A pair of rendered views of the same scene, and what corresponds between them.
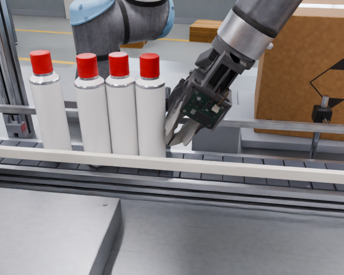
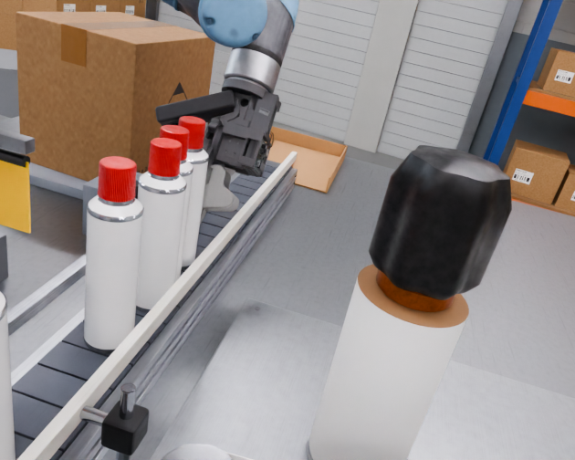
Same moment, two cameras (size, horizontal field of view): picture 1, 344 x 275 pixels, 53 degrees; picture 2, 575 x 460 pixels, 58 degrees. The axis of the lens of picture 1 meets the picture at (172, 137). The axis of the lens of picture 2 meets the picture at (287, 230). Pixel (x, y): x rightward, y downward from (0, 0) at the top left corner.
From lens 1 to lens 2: 0.77 m
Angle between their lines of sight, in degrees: 77
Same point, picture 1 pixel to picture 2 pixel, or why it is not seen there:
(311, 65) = (163, 96)
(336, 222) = (279, 219)
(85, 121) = (175, 241)
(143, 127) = (195, 215)
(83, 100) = (180, 208)
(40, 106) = (135, 255)
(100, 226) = (295, 317)
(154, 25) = not seen: outside the picture
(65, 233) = (301, 342)
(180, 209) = (236, 284)
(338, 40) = (176, 64)
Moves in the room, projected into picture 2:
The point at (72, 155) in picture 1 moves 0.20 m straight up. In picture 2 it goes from (171, 302) to (190, 134)
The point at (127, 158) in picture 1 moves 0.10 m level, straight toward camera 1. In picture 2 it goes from (203, 261) to (279, 272)
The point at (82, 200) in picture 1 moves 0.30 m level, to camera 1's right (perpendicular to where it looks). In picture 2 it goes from (245, 324) to (276, 223)
